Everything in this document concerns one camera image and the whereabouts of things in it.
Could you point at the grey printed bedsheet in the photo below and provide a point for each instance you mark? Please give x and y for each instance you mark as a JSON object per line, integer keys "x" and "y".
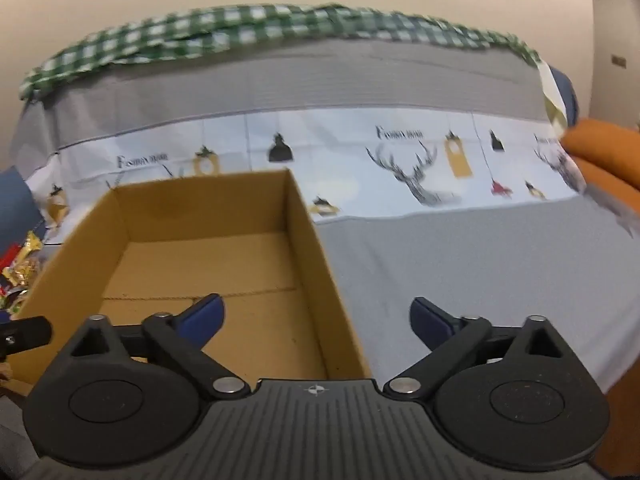
{"x": 450, "y": 260}

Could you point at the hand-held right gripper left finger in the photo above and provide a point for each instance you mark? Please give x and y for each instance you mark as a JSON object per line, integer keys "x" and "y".
{"x": 204, "y": 316}

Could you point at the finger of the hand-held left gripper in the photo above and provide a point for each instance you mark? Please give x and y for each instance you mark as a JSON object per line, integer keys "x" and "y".
{"x": 27, "y": 332}

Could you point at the wall switch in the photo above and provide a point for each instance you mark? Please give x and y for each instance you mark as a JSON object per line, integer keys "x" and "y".
{"x": 619, "y": 60}

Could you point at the blue pillow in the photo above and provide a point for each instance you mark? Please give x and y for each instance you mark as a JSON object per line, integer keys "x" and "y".
{"x": 17, "y": 205}

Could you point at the dark blue cushion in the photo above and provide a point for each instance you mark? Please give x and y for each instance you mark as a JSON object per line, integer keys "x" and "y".
{"x": 569, "y": 92}

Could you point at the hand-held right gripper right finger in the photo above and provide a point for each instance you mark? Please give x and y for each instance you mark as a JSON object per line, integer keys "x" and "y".
{"x": 430, "y": 320}

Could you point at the green checked cloth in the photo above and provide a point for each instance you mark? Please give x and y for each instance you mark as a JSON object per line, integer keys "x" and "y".
{"x": 250, "y": 25}

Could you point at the pile of snack packets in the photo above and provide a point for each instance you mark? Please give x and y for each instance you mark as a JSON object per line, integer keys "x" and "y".
{"x": 20, "y": 270}

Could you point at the orange pillow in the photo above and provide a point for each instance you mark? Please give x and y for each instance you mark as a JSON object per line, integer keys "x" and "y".
{"x": 607, "y": 150}

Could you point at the cardboard box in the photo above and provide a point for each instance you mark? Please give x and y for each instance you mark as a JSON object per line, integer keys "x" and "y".
{"x": 200, "y": 260}

